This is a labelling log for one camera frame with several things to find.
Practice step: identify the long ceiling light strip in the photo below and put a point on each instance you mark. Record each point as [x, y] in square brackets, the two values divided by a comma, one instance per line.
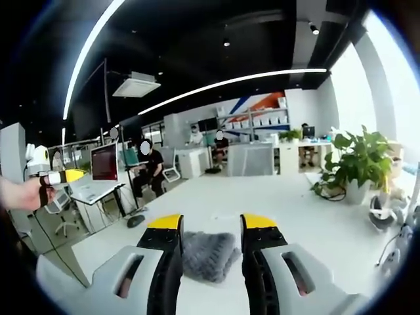
[229, 83]
[85, 59]

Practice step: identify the white counter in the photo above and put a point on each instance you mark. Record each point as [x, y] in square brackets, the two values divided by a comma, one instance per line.
[251, 159]

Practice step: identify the ceiling air conditioner unit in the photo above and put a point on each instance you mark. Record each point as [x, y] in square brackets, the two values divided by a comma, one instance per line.
[136, 84]

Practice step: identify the person's left hand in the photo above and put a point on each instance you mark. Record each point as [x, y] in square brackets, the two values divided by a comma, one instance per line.
[23, 195]

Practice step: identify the storage shelf with white boxes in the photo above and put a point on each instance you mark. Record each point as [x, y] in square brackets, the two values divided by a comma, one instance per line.
[256, 118]

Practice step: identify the white cabinet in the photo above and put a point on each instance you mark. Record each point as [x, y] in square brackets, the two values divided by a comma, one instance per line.
[193, 162]

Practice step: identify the grey towel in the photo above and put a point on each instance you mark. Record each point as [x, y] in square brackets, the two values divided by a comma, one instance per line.
[210, 254]

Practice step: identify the white office chair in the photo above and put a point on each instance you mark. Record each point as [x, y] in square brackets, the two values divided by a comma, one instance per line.
[170, 169]
[60, 203]

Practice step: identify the black chair base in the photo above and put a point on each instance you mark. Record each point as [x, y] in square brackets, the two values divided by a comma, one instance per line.
[135, 220]

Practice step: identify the large green potted plant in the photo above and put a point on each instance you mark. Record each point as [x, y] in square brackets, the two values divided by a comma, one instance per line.
[361, 157]

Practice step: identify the ceiling spotlight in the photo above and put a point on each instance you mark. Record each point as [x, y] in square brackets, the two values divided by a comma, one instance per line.
[314, 29]
[226, 42]

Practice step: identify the white standing desk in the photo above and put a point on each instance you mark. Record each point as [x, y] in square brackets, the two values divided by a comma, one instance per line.
[93, 192]

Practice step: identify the computer monitor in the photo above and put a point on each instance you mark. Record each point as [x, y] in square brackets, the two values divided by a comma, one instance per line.
[104, 162]

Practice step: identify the white headset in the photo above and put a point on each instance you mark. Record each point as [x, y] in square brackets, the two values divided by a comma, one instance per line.
[382, 211]

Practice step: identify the small green plant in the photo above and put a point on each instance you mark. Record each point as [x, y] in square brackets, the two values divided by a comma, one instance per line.
[290, 135]

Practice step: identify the white plant pot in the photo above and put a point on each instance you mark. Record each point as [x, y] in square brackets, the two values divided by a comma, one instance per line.
[357, 192]

